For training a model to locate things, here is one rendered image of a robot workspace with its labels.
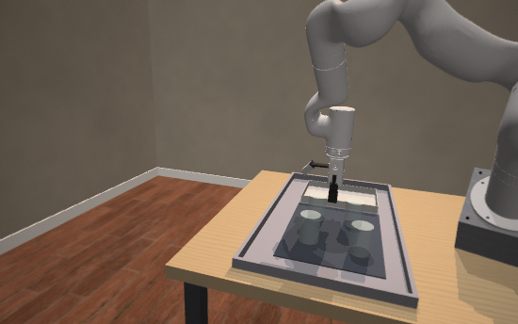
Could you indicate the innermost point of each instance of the clear glass jar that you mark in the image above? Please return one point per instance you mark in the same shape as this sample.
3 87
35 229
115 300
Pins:
354 210
360 240
309 224
317 202

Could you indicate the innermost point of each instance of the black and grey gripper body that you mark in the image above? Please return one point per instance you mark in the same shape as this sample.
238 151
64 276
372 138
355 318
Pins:
339 162

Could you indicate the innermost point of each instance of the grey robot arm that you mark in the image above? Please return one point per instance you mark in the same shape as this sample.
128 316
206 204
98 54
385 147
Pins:
443 38

